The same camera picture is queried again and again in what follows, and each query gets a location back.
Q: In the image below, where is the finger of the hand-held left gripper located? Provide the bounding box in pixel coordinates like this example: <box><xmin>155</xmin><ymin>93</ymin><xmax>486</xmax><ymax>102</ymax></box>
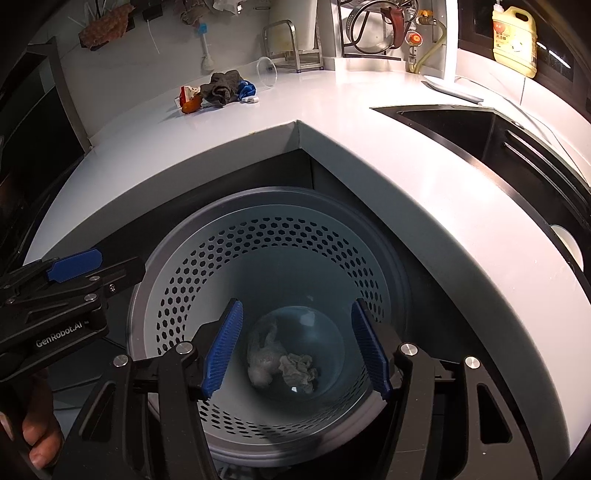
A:
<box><xmin>0</xmin><ymin>248</ymin><xmax>103</xmax><ymax>296</ymax></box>
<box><xmin>9</xmin><ymin>257</ymin><xmax>147</xmax><ymax>324</ymax></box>

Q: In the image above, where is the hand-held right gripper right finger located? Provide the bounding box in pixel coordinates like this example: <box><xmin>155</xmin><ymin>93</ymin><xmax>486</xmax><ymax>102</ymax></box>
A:
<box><xmin>350</xmin><ymin>298</ymin><xmax>543</xmax><ymax>480</ymax></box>

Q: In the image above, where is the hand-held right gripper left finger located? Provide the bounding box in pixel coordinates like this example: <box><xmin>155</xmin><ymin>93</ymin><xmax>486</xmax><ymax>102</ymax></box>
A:
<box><xmin>51</xmin><ymin>298</ymin><xmax>245</xmax><ymax>480</ymax></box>

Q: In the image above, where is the grey perforated trash bin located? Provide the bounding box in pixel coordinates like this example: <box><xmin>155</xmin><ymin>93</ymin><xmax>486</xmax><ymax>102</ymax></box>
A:
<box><xmin>127</xmin><ymin>186</ymin><xmax>411</xmax><ymax>467</ymax></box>

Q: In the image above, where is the person's left hand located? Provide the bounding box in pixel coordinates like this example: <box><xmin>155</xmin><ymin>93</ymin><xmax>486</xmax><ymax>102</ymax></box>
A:
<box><xmin>0</xmin><ymin>367</ymin><xmax>64</xmax><ymax>468</ymax></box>

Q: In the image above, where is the crumpled white tissue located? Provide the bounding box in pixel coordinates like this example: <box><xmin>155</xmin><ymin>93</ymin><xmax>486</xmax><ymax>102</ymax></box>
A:
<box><xmin>247</xmin><ymin>320</ymin><xmax>287</xmax><ymax>386</ymax></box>

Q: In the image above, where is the crumpled grey paper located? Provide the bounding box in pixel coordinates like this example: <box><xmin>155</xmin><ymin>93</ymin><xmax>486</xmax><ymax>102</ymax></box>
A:
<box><xmin>278</xmin><ymin>353</ymin><xmax>319</xmax><ymax>388</ymax></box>

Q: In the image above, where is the dark grey cloth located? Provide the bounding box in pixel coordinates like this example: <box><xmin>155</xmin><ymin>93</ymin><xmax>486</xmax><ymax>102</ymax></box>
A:
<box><xmin>199</xmin><ymin>70</ymin><xmax>243</xmax><ymax>108</ymax></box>

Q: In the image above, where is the white plate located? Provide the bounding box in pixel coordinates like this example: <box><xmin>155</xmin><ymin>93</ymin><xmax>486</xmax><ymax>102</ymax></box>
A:
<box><xmin>549</xmin><ymin>224</ymin><xmax>578</xmax><ymax>273</ymax></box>

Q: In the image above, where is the brown textured cloth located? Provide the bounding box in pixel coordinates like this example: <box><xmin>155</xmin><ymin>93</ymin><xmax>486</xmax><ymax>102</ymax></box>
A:
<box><xmin>78</xmin><ymin>4</ymin><xmax>136</xmax><ymax>51</ymax></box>

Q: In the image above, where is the white bottle brush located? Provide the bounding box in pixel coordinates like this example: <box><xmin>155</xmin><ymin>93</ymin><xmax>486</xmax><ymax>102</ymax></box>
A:
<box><xmin>199</xmin><ymin>23</ymin><xmax>214</xmax><ymax>72</ymax></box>

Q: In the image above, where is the black kitchen sink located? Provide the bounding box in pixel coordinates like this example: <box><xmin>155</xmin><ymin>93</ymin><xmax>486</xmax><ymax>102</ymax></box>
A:
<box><xmin>372</xmin><ymin>106</ymin><xmax>591</xmax><ymax>232</ymax></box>

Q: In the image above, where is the grey brown rag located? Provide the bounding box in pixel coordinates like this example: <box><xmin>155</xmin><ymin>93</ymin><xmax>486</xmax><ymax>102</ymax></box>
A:
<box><xmin>178</xmin><ymin>0</ymin><xmax>208</xmax><ymax>26</ymax></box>

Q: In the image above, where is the metal board rack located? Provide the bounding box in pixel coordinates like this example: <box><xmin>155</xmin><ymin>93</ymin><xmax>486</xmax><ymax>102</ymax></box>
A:
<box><xmin>262</xmin><ymin>19</ymin><xmax>324</xmax><ymax>73</ymax></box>

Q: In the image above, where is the large dark pot lid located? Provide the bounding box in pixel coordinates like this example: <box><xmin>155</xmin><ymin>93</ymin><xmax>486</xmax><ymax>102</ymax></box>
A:
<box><xmin>346</xmin><ymin>0</ymin><xmax>407</xmax><ymax>51</ymax></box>

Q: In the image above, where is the white cutting board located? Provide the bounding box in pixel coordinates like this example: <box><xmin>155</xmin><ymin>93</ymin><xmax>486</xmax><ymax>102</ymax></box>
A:
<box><xmin>316</xmin><ymin>0</ymin><xmax>342</xmax><ymax>61</ymax></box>

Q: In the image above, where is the yellow detergent bottle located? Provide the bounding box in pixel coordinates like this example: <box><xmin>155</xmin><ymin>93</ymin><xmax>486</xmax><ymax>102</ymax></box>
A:
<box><xmin>492</xmin><ymin>2</ymin><xmax>539</xmax><ymax>79</ymax></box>

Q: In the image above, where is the yellow gas hose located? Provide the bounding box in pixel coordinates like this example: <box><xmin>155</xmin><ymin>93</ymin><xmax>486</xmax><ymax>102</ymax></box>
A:
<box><xmin>412</xmin><ymin>21</ymin><xmax>450</xmax><ymax>75</ymax></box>

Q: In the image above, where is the black wire lid rack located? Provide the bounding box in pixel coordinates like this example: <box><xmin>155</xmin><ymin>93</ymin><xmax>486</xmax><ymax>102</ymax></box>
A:
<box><xmin>336</xmin><ymin>0</ymin><xmax>419</xmax><ymax>58</ymax></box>

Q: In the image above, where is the red brown handle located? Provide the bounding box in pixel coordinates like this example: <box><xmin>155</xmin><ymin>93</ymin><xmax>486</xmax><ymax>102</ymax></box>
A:
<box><xmin>379</xmin><ymin>4</ymin><xmax>406</xmax><ymax>34</ymax></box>

